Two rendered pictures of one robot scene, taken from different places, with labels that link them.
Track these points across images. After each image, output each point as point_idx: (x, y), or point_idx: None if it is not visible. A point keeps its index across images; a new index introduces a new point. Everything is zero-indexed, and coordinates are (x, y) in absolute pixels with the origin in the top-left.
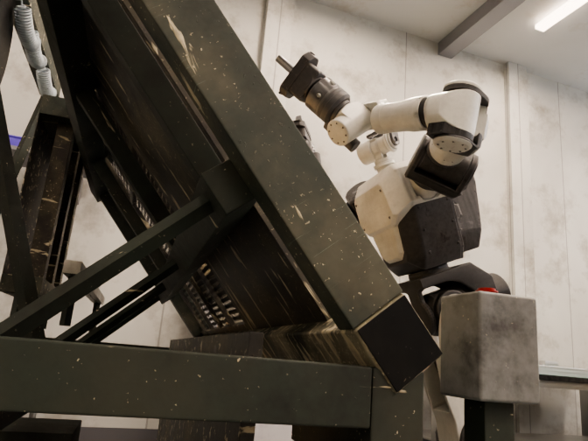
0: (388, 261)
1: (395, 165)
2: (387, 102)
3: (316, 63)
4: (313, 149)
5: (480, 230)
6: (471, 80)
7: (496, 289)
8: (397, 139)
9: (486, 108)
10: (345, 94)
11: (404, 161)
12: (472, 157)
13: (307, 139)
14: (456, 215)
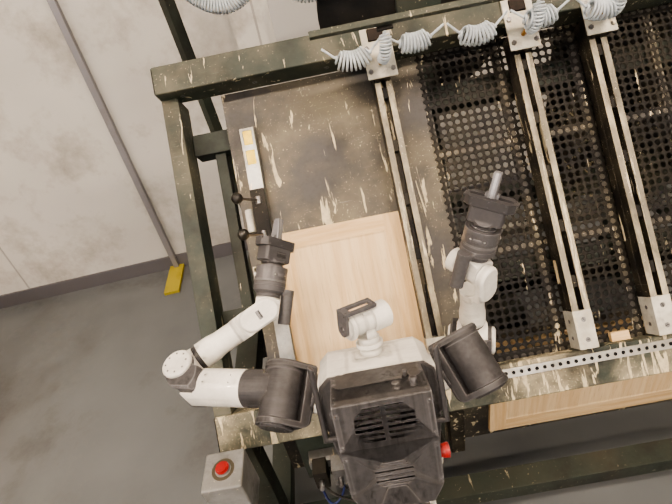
0: (393, 425)
1: (323, 357)
2: (230, 322)
3: (263, 244)
4: (472, 241)
5: (353, 500)
6: (163, 364)
7: None
8: (344, 331)
9: (178, 389)
10: (253, 288)
11: (326, 360)
12: (257, 416)
13: (474, 222)
14: (338, 454)
